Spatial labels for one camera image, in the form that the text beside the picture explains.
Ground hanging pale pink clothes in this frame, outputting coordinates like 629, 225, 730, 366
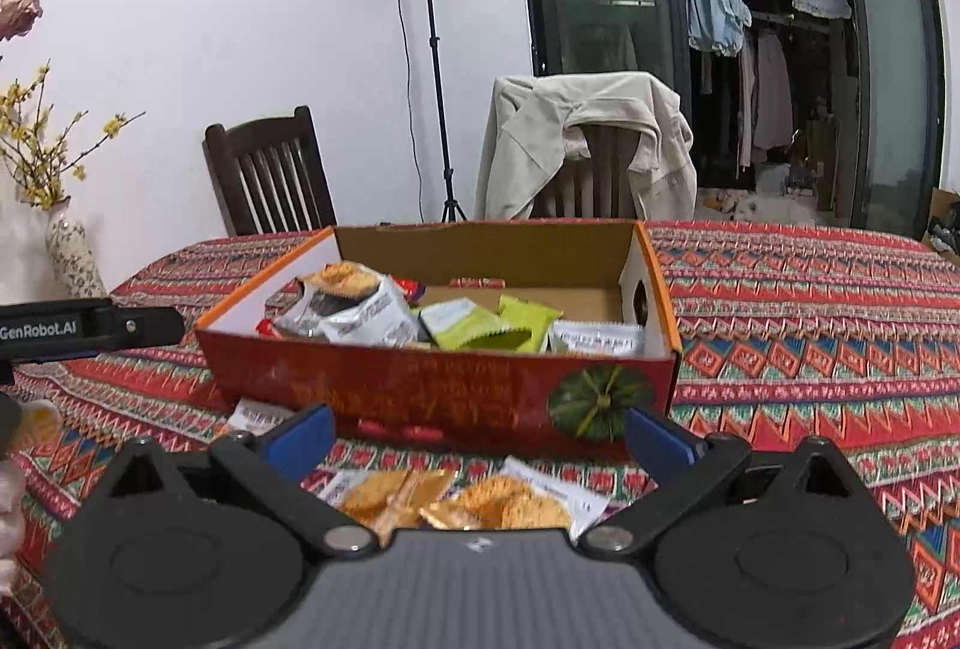
738, 29, 795, 167

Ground beige jacket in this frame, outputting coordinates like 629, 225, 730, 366
474, 71, 698, 222

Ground open cardboard carton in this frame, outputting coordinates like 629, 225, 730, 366
920, 187, 960, 258

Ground cracker packet with dark band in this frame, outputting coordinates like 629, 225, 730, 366
298, 262, 385, 339

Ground black light cable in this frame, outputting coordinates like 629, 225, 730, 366
388, 0, 426, 223

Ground red snack packet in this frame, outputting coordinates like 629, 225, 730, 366
258, 317, 317, 342

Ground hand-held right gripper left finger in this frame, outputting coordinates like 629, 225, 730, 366
79, 403, 377, 561

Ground person's left hand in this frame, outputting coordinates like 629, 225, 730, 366
0, 398, 65, 594

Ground dark wooden chair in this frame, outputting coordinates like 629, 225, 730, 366
204, 104, 339, 238

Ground grey white snack packet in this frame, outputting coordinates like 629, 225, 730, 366
320, 278, 419, 347

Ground white orange cracker packet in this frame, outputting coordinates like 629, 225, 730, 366
420, 455, 613, 540

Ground orange printed cardboard box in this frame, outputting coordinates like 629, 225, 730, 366
193, 219, 684, 463

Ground black light stand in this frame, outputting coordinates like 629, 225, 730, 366
418, 0, 468, 223

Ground white green snack packet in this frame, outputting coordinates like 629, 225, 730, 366
416, 297, 508, 351

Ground yellow flower branches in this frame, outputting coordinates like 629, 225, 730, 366
0, 59, 148, 208

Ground floral ceramic vase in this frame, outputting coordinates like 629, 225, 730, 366
44, 194, 110, 300

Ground white printed snack packet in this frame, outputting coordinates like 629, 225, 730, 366
226, 397, 294, 437
549, 320, 647, 356

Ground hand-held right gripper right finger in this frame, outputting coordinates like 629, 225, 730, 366
581, 405, 880, 560

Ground brown carton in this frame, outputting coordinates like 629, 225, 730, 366
805, 116, 842, 213

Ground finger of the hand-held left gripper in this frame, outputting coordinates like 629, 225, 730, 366
0, 298, 187, 366

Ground gold foil cracker packet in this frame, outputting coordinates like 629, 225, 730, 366
319, 468, 459, 534

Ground pink artificial flowers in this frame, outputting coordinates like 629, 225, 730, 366
0, 0, 44, 42

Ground wooden chair under jacket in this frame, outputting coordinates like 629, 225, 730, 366
536, 122, 640, 220

